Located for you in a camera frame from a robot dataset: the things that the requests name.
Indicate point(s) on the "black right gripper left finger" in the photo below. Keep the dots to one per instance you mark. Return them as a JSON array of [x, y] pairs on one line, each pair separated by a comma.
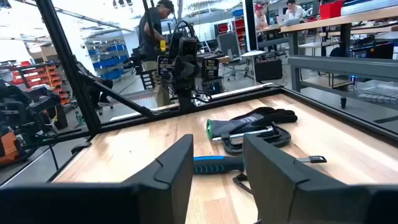
[[174, 174]]

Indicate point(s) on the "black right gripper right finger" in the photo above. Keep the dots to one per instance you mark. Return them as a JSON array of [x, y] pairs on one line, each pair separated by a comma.
[[273, 186]]

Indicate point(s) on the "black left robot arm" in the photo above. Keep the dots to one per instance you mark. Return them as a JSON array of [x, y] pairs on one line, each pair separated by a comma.
[[186, 99]]

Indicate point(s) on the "black-framed safety glasses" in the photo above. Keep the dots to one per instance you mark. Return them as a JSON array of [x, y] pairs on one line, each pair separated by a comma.
[[239, 180]]

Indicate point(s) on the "grey office chair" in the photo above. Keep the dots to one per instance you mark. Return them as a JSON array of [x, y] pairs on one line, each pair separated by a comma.
[[228, 45]]

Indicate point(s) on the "person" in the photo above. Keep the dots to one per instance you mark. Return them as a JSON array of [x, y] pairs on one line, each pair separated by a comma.
[[260, 18], [149, 31], [104, 85], [293, 11]]

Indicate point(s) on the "black metal C-clamp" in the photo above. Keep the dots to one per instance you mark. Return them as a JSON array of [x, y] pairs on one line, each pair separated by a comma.
[[242, 134]]

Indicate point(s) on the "black glove with green cuff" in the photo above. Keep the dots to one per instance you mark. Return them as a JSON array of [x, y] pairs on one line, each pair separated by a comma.
[[248, 123]]

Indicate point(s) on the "round white side table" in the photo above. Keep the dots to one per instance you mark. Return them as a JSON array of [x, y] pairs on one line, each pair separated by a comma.
[[252, 53]]

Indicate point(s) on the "shelf with blue bins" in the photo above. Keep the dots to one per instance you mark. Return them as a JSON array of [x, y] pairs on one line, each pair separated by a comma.
[[109, 62]]

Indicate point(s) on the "black equipment case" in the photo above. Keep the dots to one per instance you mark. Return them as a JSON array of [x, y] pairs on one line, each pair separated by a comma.
[[268, 70]]

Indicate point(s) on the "grey laptop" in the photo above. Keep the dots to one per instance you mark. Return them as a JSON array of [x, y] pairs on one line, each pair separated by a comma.
[[287, 20]]

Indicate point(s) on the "rack with red bins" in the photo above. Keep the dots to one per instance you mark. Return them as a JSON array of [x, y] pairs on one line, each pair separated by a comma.
[[46, 77]]

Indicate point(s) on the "red plastic bin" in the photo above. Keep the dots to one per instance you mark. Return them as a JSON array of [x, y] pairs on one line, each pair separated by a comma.
[[331, 9]]

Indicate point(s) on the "black machine with orange part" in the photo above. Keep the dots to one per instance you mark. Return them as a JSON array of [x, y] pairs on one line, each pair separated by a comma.
[[25, 112]]

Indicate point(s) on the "black aluminium table frame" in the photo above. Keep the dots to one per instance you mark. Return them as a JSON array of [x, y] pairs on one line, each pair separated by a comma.
[[66, 62]]

